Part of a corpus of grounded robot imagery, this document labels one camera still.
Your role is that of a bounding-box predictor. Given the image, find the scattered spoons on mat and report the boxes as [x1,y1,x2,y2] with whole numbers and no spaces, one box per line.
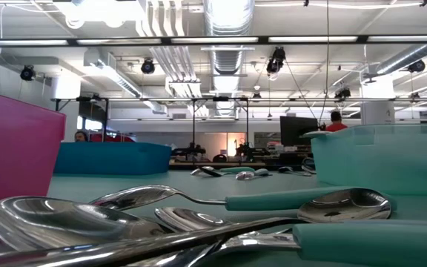
[0,170,427,267]

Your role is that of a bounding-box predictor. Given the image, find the black overhead frame beam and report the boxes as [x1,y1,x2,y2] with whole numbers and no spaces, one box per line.
[0,35,427,47]

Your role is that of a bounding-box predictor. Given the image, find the white pillar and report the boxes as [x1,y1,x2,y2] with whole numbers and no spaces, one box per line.
[360,76,397,126]

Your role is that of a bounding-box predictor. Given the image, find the red object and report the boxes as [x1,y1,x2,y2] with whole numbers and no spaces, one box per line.
[89,133,136,144]

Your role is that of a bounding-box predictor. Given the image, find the mint green handled spoon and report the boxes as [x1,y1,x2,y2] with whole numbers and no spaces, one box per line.
[0,195,427,267]
[89,184,398,212]
[190,165,256,177]

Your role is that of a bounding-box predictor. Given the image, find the distant wooden workbench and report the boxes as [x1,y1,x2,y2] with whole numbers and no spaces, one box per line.
[168,159,268,171]

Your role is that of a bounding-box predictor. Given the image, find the silver ventilation duct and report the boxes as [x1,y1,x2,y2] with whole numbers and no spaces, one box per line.
[202,0,256,119]

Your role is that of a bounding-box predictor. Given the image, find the slanted silver duct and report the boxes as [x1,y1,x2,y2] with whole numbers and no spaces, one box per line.
[375,42,427,76]

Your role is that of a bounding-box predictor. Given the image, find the light blue handled spoon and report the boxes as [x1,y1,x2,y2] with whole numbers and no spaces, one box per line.
[153,205,427,234]
[234,168,273,182]

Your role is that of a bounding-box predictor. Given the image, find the teal plastic bin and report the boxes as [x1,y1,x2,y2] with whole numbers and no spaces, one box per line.
[302,123,427,197]

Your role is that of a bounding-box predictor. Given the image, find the distant black monitor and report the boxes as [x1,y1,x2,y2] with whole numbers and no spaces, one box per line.
[279,115,320,148]

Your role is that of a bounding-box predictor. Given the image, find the black ceiling camera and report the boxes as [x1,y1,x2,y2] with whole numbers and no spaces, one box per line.
[408,59,426,74]
[19,65,36,82]
[334,87,351,101]
[140,58,156,75]
[265,46,287,75]

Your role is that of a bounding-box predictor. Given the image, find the blue plastic bin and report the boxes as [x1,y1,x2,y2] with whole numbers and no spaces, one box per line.
[52,142,173,176]

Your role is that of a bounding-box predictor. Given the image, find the distant black metal frame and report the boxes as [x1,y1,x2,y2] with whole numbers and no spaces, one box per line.
[50,95,427,166]

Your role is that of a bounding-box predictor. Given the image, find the thin hanging cable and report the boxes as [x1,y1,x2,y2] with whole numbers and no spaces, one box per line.
[319,0,331,125]

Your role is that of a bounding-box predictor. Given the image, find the pink plastic bin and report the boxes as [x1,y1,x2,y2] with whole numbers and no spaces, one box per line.
[0,88,67,216]

